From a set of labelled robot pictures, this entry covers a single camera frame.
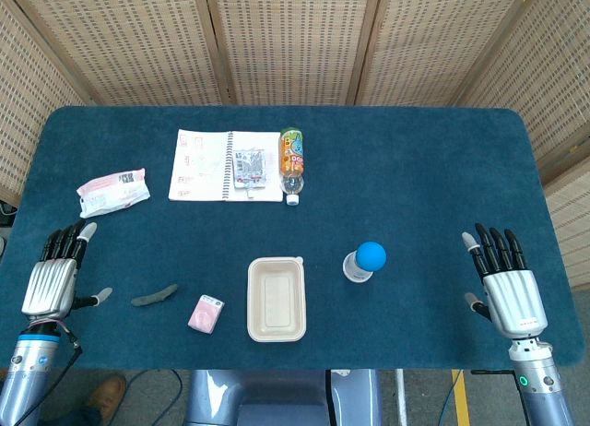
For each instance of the silver spout pouch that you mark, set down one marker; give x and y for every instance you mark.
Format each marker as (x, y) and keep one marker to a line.
(249, 168)

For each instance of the white spiral notebook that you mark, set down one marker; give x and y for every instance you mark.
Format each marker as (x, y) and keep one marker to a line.
(198, 168)

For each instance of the dark blue table cloth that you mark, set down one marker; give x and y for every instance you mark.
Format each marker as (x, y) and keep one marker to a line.
(392, 177)

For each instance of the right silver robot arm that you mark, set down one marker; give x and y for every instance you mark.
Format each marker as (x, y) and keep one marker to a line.
(539, 384)

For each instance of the white pink wet wipes pack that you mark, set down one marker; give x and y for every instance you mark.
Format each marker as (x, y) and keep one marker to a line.
(113, 193)

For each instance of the blue grey robot torso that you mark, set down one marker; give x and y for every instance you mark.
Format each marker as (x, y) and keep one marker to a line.
(276, 398)

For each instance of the blue foam ball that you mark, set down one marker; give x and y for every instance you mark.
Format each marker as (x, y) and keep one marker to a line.
(371, 256)

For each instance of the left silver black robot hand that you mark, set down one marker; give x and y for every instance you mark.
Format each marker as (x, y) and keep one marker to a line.
(48, 283)

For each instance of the grey-green curved stick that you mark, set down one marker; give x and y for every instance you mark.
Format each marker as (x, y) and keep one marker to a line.
(152, 298)

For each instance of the beige rectangular food container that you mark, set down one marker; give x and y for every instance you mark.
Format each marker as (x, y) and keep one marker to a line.
(276, 301)

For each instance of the orange label plastic bottle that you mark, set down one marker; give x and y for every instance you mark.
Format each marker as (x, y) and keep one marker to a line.
(292, 158)

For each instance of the white printed paper cup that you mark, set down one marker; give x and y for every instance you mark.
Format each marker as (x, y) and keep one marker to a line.
(351, 269)

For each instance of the white table leg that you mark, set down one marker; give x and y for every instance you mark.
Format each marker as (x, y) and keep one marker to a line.
(401, 398)

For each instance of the brown leather shoe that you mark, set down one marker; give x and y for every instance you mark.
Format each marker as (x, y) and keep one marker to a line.
(108, 394)

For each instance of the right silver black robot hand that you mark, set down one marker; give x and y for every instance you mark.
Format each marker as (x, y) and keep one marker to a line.
(514, 297)

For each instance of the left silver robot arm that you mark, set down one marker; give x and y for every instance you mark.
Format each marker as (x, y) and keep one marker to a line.
(27, 366)

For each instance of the pink tissue pack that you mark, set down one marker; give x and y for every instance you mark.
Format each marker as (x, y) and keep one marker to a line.
(205, 315)

